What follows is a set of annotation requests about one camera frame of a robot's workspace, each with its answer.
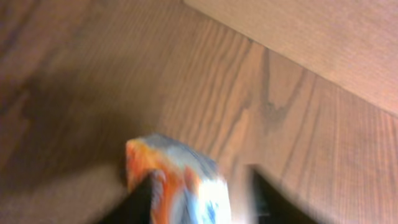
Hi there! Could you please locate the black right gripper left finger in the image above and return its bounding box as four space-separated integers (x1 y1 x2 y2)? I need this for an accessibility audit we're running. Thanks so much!
96 171 154 224

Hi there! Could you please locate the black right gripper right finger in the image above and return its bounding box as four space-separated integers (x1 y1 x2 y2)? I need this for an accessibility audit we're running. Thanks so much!
251 166 317 224

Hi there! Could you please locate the yellow snack bag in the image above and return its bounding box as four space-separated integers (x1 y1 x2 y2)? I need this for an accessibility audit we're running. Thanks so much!
126 134 231 224

